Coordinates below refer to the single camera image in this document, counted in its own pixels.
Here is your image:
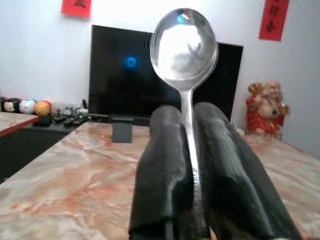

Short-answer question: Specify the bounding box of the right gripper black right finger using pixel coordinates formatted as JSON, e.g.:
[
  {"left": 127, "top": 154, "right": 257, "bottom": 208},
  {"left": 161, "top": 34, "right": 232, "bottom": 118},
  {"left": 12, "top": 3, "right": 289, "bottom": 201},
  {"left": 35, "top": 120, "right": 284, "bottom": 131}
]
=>
[{"left": 191, "top": 101, "right": 303, "bottom": 240}]

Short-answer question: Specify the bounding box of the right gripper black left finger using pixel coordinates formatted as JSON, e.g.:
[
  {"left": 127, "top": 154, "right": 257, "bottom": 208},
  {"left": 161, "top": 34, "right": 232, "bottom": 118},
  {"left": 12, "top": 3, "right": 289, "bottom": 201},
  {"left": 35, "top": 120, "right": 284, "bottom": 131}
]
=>
[{"left": 128, "top": 106, "right": 195, "bottom": 240}]

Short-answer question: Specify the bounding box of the shiny steel spoon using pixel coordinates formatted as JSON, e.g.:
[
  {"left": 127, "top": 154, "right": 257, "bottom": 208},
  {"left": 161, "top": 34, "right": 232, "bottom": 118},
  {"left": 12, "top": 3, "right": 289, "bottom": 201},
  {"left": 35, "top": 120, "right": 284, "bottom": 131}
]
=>
[{"left": 149, "top": 7, "right": 218, "bottom": 221}]

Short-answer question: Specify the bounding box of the small black rectangular stand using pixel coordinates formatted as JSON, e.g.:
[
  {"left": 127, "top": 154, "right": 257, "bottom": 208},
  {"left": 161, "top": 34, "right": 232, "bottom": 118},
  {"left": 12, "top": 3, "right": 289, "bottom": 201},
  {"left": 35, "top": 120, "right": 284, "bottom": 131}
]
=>
[{"left": 111, "top": 121, "right": 133, "bottom": 144}]

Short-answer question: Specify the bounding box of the laughing buddha figurine red gold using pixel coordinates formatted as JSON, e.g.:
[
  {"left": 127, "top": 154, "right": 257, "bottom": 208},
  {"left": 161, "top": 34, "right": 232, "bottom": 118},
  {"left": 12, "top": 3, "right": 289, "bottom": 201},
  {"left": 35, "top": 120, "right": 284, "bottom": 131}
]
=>
[{"left": 245, "top": 79, "right": 291, "bottom": 139}]

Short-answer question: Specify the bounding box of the black flat screen television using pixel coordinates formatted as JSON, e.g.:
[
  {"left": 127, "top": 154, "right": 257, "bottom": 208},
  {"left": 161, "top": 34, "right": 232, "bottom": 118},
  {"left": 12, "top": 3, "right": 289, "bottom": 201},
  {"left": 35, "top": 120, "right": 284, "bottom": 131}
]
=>
[{"left": 87, "top": 24, "right": 244, "bottom": 126}]

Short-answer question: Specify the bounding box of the orange round plush toy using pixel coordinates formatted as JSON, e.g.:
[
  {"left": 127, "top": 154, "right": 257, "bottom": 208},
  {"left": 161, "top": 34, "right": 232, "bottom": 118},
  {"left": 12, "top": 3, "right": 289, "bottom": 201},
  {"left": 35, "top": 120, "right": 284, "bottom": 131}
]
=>
[{"left": 34, "top": 100, "right": 53, "bottom": 116}]

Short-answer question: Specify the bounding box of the black low television cabinet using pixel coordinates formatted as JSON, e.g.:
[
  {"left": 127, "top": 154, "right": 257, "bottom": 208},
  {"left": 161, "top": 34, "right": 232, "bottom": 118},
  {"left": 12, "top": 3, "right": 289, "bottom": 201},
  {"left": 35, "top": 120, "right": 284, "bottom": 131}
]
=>
[{"left": 0, "top": 119, "right": 151, "bottom": 179}]

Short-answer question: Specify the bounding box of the white round plush toy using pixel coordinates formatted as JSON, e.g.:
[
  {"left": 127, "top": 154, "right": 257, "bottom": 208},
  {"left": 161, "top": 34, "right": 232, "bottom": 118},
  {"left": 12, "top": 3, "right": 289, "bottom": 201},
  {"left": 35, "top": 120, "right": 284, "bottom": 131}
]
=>
[{"left": 19, "top": 99, "right": 36, "bottom": 115}]

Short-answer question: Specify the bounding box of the marble side table red edge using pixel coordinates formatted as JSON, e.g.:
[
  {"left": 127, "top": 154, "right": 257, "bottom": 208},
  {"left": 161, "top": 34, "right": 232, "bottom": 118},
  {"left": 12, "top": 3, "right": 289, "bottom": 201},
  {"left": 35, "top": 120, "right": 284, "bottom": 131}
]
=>
[{"left": 0, "top": 111, "right": 40, "bottom": 138}]

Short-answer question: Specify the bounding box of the black mouse plush toy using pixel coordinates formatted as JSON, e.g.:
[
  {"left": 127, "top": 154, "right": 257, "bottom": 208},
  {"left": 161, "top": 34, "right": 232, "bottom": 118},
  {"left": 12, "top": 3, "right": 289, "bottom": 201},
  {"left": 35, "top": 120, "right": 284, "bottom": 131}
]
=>
[{"left": 0, "top": 96, "right": 21, "bottom": 113}]

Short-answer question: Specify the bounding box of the red paper wall banner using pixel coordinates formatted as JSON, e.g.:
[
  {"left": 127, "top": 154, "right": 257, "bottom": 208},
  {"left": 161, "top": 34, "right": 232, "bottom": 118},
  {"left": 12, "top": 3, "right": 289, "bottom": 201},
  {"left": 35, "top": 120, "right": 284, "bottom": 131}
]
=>
[
  {"left": 60, "top": 0, "right": 92, "bottom": 18},
  {"left": 258, "top": 0, "right": 291, "bottom": 42}
]

